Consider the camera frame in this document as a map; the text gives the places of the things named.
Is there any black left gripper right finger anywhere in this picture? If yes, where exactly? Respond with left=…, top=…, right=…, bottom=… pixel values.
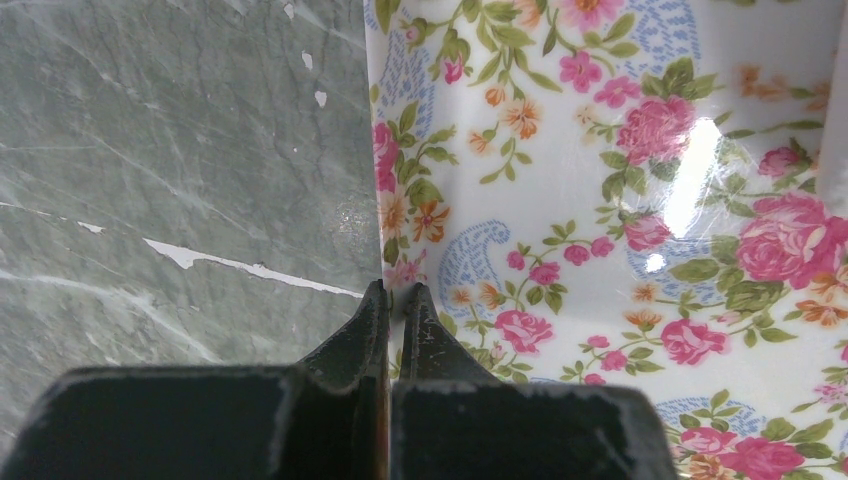
left=392, top=284, right=677, bottom=479

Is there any floral print tray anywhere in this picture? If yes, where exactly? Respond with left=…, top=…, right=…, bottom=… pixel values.
left=364, top=1, right=847, bottom=479

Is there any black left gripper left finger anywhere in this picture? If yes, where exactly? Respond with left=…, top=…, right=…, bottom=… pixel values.
left=1, top=281, right=389, bottom=479

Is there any white dough lump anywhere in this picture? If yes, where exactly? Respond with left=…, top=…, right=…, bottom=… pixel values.
left=816, top=35, right=847, bottom=217

